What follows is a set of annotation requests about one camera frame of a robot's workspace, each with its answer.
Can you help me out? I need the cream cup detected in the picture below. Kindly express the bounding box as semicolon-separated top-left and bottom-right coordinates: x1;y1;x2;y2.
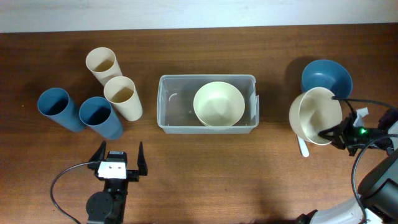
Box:
104;76;143;121
85;47;123;86

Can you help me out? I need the cream bowl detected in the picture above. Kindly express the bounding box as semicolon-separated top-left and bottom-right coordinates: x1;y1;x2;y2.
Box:
193;82;246;126
289;87;343;146

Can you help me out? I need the clear plastic storage container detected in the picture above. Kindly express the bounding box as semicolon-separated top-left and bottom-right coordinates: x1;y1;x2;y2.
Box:
157;74;260;134

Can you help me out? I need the blue cup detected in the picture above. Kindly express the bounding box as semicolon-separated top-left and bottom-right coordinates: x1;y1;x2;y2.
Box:
37;87;86;133
79;96;123;140

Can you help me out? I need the blue bowl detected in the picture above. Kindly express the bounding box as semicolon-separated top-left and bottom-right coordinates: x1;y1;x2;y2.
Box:
300;59;353;98

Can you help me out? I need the cream cup rear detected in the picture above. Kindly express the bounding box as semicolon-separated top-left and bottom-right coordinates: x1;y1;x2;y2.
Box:
85;47;123;86

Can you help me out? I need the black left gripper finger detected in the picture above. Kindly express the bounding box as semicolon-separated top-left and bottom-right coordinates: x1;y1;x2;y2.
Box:
137;141;148;176
87;141;106;170

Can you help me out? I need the white plastic fork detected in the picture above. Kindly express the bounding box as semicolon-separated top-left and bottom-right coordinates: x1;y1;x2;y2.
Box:
297;136;310;157

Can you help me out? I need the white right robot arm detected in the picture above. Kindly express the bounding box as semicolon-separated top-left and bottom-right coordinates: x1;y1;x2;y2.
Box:
294;109;397;224

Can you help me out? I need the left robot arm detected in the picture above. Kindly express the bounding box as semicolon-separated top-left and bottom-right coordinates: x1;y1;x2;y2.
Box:
86;141;148;224

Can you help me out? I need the blue cup left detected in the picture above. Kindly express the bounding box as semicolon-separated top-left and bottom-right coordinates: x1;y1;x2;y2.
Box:
37;87;86;133

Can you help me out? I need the cream cup front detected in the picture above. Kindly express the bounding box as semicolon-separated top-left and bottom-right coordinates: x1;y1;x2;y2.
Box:
104;76;143;121

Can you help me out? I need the blue cup right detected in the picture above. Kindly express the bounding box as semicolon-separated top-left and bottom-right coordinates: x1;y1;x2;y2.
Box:
79;96;123;140

